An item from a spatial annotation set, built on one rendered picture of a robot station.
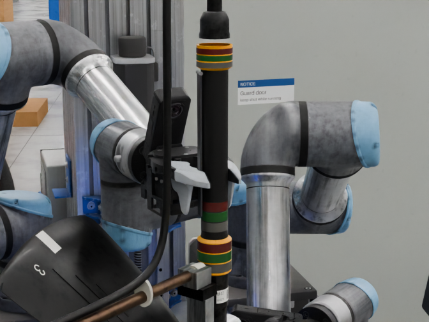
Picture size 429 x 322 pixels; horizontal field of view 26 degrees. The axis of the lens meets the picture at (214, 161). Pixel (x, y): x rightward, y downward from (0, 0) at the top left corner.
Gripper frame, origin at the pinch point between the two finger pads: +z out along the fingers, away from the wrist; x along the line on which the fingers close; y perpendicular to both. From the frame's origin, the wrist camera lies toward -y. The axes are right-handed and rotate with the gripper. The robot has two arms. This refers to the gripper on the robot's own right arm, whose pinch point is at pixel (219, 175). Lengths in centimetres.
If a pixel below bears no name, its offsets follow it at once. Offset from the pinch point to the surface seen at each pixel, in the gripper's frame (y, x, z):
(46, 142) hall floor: 145, -198, -685
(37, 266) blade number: 9.2, 21.8, -4.3
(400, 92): 24, -157, -156
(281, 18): -3, -112, -164
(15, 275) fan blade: 9.1, 25.0, -2.4
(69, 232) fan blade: 7.8, 15.5, -10.6
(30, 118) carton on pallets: 136, -208, -761
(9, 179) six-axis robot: 95, -79, -381
